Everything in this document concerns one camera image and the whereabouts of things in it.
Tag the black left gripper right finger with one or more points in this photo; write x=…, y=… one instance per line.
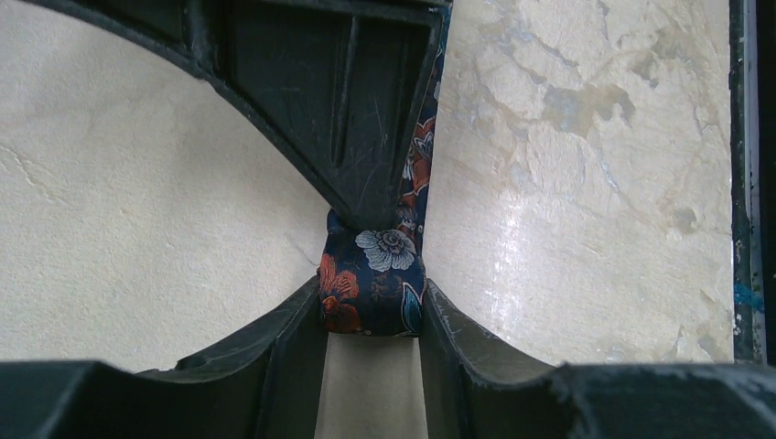
x=478, y=386

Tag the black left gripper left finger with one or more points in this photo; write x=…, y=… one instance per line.
x=262, y=381

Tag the navy floral tie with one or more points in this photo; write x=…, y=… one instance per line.
x=373, y=282

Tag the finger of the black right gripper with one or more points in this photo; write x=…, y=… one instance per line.
x=335, y=86

